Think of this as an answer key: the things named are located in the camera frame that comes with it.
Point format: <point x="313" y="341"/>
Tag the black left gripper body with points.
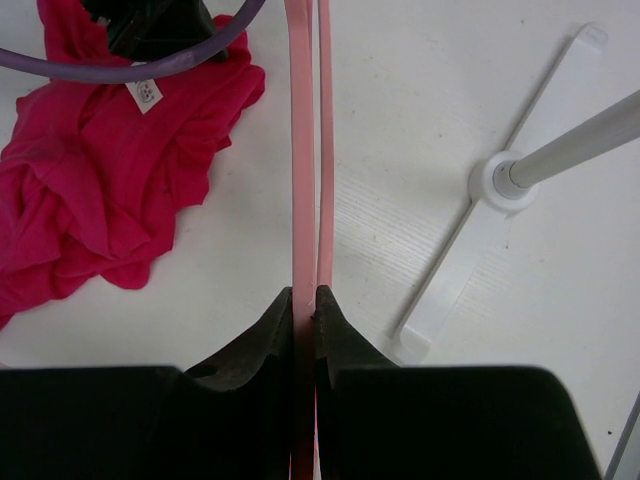
<point x="150" y="30"/>

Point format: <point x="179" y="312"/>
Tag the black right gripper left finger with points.
<point x="228" y="417"/>

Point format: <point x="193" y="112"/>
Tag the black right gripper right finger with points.
<point x="379" y="420"/>

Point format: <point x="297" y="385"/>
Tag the pink red t shirt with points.
<point x="91" y="185"/>

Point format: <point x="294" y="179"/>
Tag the pink plastic hanger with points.
<point x="313" y="210"/>

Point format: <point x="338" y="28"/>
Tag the white clothes rack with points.
<point x="543" y="264"/>

